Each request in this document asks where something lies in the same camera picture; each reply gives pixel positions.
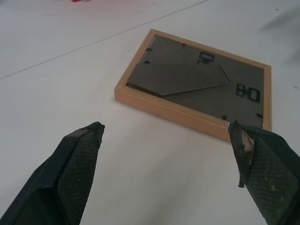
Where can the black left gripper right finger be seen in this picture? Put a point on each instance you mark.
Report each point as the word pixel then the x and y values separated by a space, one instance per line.
pixel 269 173

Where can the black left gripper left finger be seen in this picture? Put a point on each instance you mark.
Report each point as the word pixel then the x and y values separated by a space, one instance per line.
pixel 58 178

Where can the wooden picture frame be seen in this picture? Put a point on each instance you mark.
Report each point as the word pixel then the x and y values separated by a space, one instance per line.
pixel 187 77

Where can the red object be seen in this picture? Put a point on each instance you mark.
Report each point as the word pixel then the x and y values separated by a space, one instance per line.
pixel 79 1

